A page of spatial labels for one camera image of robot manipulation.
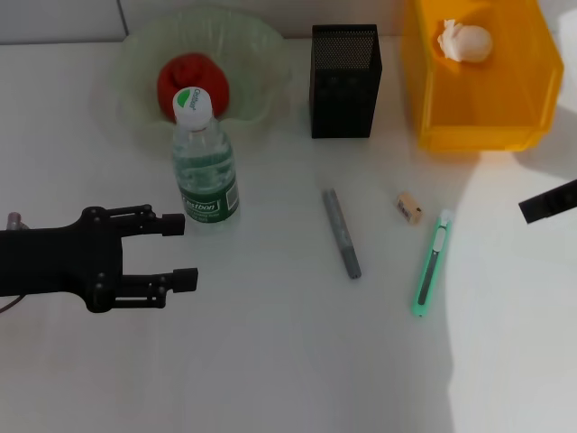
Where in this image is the yellow plastic bin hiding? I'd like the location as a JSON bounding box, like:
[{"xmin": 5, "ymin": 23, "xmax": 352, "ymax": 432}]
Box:
[{"xmin": 400, "ymin": 0, "xmax": 565, "ymax": 152}]

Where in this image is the clear green-label water bottle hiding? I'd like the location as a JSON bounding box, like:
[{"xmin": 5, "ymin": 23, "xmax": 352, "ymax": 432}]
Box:
[{"xmin": 170, "ymin": 87, "xmax": 241, "ymax": 234}]

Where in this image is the white paper ball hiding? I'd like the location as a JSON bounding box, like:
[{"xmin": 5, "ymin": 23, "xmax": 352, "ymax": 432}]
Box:
[{"xmin": 435, "ymin": 18, "xmax": 493, "ymax": 63}]

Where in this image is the orange fruit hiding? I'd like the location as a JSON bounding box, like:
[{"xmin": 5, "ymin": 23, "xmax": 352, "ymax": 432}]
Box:
[{"xmin": 156, "ymin": 52, "xmax": 231, "ymax": 125}]

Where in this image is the green utility knife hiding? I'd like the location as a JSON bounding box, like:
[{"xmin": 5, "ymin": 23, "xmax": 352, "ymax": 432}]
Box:
[{"xmin": 410, "ymin": 209, "xmax": 453, "ymax": 319}]

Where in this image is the grey marker pen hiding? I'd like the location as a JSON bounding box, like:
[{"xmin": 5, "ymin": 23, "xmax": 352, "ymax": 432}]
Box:
[{"xmin": 321, "ymin": 188, "xmax": 362, "ymax": 280}]

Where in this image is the green glass fruit bowl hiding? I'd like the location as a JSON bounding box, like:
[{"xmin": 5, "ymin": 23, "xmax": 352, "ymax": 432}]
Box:
[{"xmin": 112, "ymin": 6, "xmax": 294, "ymax": 151}]

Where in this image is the black mesh pen holder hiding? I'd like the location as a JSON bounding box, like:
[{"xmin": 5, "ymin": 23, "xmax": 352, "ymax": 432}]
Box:
[{"xmin": 309, "ymin": 24, "xmax": 383, "ymax": 140}]

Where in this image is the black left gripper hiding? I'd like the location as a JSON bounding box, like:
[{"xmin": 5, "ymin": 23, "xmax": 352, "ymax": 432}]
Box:
[{"xmin": 0, "ymin": 203, "xmax": 199, "ymax": 314}]

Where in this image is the small beige eraser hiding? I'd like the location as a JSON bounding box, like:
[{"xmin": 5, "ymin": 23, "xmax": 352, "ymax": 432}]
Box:
[{"xmin": 396, "ymin": 192, "xmax": 425, "ymax": 226}]

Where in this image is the left wrist cable with plug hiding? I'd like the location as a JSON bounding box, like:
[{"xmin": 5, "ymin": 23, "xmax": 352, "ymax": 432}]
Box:
[{"xmin": 0, "ymin": 295, "xmax": 29, "ymax": 315}]

